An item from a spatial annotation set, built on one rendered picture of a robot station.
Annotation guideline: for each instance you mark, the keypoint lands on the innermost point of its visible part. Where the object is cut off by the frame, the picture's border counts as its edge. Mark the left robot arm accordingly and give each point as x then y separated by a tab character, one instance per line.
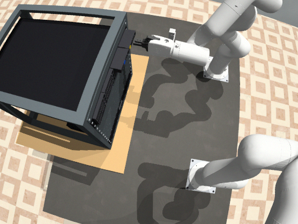
256	152

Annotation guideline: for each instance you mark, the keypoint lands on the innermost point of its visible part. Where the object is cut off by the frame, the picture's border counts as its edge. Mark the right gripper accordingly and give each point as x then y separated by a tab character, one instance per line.
156	45

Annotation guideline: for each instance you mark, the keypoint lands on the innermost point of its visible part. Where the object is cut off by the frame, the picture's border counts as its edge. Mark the tan flat board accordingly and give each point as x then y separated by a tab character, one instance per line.
82	152

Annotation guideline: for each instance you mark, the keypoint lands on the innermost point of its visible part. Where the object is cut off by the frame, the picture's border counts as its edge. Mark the black metal rack frame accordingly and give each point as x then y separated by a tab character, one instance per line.
58	68

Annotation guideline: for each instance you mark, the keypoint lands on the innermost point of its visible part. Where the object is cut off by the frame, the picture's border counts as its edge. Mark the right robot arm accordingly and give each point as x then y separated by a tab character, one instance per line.
229	18

